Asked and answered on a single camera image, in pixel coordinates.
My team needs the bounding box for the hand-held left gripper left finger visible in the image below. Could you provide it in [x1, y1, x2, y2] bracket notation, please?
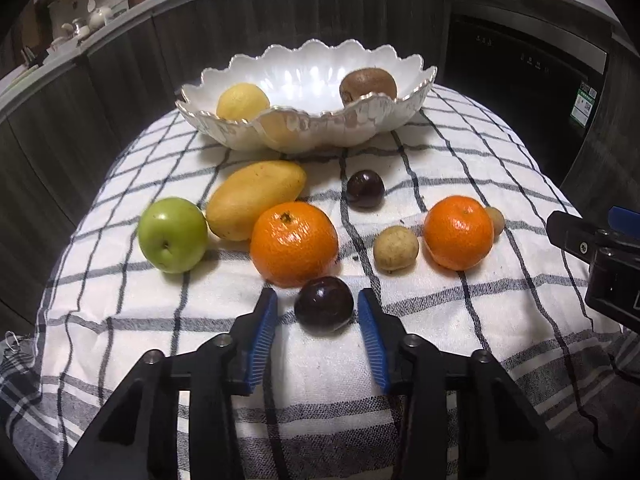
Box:
[57, 287, 278, 480]

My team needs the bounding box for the large orange tangerine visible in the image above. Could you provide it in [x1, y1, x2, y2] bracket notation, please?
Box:
[250, 202, 340, 289]

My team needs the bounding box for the white black checked cloth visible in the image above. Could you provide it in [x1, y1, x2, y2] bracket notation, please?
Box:
[0, 82, 640, 480]

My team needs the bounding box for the smaller brown round fruit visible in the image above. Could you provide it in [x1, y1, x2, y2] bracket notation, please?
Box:
[484, 206, 506, 237]

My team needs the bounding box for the green white sticker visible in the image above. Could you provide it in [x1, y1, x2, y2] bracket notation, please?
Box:
[571, 82, 599, 129]

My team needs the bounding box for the black dishwasher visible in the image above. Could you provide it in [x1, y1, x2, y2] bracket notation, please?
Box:
[445, 2, 612, 191]

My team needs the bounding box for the green apple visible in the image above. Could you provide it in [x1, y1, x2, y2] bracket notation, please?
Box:
[138, 197, 209, 275]

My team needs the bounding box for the dark wood kitchen cabinet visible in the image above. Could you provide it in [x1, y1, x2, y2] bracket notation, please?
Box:
[0, 0, 640, 333]

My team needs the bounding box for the small white teapot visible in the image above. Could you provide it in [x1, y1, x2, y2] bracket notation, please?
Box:
[60, 17, 92, 42]

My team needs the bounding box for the dark purple round fruit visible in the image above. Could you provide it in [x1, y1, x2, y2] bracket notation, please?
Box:
[293, 276, 355, 335]
[346, 170, 386, 210]

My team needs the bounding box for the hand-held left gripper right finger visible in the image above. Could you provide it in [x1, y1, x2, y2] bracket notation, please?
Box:
[356, 287, 576, 480]

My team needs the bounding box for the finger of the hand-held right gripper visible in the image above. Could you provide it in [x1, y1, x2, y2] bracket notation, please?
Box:
[546, 211, 603, 264]
[607, 206, 640, 243]

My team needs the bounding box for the brown kiwi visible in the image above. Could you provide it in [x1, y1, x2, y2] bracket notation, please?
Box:
[339, 68, 399, 107]

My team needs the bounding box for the yellow mango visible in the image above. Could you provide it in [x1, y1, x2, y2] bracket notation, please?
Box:
[205, 159, 308, 242]

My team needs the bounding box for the small orange tangerine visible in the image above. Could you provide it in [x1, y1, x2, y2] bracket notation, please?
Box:
[423, 196, 495, 272]

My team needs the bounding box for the yellow lemon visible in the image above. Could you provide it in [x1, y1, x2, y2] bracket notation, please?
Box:
[216, 83, 271, 122]

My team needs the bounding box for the larger brown round fruit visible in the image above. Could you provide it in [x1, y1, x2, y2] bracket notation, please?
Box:
[373, 225, 420, 274]

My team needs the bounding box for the white scalloped bowl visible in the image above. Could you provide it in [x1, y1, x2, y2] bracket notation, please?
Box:
[175, 38, 439, 154]

